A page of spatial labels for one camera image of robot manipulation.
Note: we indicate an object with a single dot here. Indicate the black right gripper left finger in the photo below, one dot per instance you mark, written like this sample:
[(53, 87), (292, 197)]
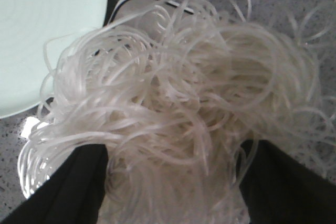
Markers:
[(73, 194)]

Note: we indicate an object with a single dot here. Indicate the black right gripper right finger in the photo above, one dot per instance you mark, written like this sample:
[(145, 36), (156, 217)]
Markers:
[(277, 189)]

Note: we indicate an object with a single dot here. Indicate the white vermicelli noodle bundle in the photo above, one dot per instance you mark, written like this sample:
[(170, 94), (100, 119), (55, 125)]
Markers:
[(181, 93)]

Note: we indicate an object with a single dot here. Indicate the light green plastic plate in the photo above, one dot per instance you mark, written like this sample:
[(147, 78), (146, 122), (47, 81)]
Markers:
[(33, 31)]

